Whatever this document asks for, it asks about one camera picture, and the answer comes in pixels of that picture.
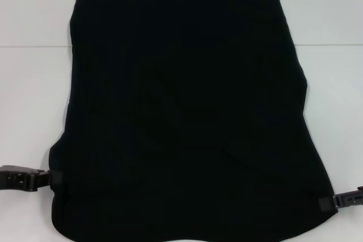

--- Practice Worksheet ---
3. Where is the black t-shirt with FREE print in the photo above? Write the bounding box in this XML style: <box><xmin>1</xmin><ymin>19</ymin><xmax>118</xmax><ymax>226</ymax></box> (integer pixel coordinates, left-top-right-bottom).
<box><xmin>48</xmin><ymin>0</ymin><xmax>339</xmax><ymax>242</ymax></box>

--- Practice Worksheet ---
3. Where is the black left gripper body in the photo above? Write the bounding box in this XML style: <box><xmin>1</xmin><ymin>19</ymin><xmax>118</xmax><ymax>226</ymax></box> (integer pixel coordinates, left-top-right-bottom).
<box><xmin>0</xmin><ymin>164</ymin><xmax>47</xmax><ymax>190</ymax></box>

